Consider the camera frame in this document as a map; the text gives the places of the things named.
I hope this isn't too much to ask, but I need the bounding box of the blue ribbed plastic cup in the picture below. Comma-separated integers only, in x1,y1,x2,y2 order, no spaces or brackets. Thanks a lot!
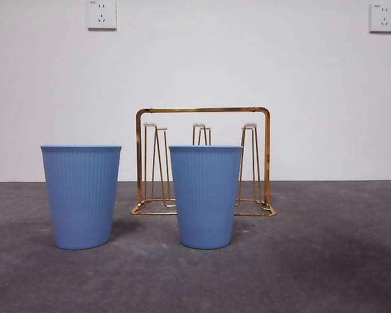
168,144,244,250
40,144,123,250

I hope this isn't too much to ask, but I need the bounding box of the gold wire cup rack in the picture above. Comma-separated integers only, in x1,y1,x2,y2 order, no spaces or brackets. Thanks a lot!
129,106,278,217

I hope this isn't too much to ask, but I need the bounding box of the white wall socket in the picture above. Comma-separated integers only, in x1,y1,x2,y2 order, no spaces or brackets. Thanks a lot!
87,0,117,32
369,3,391,34

